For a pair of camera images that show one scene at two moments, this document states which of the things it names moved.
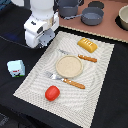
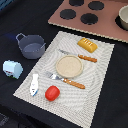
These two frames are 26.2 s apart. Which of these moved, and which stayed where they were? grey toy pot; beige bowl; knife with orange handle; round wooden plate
Moved: grey toy pot
Stayed: round wooden plate; knife with orange handle; beige bowl
